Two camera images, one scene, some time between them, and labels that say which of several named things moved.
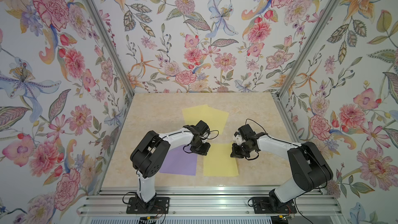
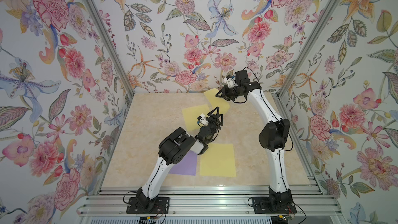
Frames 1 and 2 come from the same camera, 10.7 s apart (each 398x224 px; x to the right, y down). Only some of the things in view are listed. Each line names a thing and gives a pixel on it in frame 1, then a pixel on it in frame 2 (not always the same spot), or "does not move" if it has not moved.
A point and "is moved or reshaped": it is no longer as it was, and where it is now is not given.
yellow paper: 193,115 does not move
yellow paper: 215,119 is moved or reshaped
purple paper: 180,160 does not move
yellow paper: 218,162 does not move
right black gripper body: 240,150 -> 231,94
